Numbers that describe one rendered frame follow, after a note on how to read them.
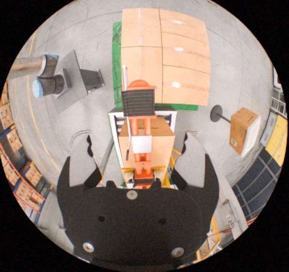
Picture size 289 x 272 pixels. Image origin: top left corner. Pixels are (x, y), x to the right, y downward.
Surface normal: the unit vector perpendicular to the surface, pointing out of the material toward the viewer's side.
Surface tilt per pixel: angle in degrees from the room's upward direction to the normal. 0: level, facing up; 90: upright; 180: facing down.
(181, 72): 0
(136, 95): 0
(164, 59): 0
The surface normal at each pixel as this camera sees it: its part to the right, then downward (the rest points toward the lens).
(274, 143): -1.00, -0.04
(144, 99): 0.03, 0.46
